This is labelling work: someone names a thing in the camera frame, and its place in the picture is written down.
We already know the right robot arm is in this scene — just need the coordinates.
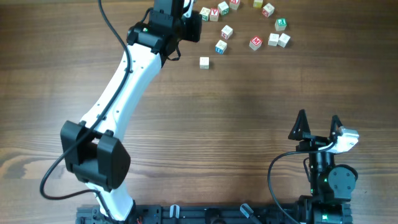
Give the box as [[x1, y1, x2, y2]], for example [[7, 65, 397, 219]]
[[288, 110, 359, 223]]

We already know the yellow wooden block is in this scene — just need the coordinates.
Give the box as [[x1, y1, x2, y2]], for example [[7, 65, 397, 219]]
[[253, 0, 263, 9]]

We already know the blue sided wooden block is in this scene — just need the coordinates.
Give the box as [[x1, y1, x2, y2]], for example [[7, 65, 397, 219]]
[[215, 40, 228, 54]]

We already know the green letter wooden block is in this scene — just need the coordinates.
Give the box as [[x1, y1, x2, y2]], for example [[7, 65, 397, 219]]
[[200, 7, 211, 21]]

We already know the red sided tilted block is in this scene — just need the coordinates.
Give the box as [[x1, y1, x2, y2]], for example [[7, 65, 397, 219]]
[[221, 25, 233, 40]]

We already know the red V wooden block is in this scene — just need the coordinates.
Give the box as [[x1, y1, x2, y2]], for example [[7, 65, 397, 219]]
[[210, 8, 220, 22]]

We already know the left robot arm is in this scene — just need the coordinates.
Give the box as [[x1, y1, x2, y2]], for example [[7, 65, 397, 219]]
[[60, 0, 201, 223]]

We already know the black left camera cable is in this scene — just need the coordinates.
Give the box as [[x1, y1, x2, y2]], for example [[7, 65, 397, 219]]
[[39, 0, 133, 200]]

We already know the green E wooden block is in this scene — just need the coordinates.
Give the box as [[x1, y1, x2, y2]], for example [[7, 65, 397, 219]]
[[275, 18, 287, 31]]

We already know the black camera cable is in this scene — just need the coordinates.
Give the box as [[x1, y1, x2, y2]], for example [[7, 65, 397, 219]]
[[39, 0, 133, 200], [267, 141, 338, 224]]

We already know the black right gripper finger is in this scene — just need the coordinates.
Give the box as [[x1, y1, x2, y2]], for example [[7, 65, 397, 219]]
[[288, 110, 311, 140], [329, 115, 342, 141]]

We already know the plain pale wooden block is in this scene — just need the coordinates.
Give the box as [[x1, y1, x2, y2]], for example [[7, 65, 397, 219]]
[[200, 57, 210, 69]]

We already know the green N wooden block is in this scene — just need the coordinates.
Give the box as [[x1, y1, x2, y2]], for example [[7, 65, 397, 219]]
[[218, 1, 229, 16]]

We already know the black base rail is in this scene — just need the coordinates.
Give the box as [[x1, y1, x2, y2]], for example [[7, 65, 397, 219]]
[[76, 203, 354, 224]]

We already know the red X wooden block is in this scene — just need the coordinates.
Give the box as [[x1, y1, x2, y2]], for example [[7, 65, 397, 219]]
[[229, 0, 241, 10]]

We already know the red sided wooden block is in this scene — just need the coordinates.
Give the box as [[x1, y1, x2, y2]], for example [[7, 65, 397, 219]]
[[262, 3, 275, 17]]

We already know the plain tilted wooden block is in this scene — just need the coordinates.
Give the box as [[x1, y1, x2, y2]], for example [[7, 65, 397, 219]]
[[278, 33, 290, 48]]

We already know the black right camera cable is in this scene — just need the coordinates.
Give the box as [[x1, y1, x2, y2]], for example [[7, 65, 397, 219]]
[[267, 141, 338, 224]]

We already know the red M wooden block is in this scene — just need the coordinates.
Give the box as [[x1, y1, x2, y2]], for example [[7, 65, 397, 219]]
[[249, 36, 263, 51]]

